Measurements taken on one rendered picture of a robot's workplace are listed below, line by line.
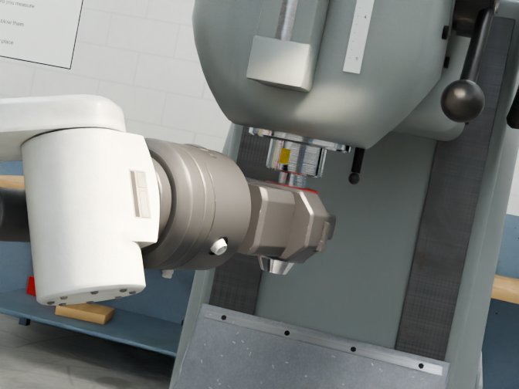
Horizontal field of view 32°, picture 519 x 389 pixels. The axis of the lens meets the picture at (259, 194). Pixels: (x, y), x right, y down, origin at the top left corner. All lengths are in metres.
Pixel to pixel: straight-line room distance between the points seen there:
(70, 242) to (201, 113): 4.67
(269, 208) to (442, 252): 0.48
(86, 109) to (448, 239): 0.64
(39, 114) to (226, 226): 0.15
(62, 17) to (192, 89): 0.93
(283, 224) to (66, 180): 0.20
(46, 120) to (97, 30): 4.93
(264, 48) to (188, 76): 4.61
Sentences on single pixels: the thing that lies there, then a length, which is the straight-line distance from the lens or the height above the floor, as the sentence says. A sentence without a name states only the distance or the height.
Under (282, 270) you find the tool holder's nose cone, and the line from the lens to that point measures 0.73.
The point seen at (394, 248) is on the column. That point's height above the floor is 1.21.
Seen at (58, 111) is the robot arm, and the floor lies 1.29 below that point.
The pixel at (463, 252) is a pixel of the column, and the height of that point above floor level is 1.22.
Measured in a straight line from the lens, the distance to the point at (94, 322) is 4.78.
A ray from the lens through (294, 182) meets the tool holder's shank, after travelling 0.73.
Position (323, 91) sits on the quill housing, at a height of 1.34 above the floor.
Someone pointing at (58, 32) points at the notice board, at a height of 1.74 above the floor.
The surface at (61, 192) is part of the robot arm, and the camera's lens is 0.53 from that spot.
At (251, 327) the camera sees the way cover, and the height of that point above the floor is 1.07.
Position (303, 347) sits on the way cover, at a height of 1.06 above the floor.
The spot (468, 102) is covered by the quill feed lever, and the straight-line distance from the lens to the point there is 0.62.
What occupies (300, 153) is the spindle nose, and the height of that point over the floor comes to 1.30.
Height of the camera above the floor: 1.30
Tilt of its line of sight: 3 degrees down
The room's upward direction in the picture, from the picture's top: 11 degrees clockwise
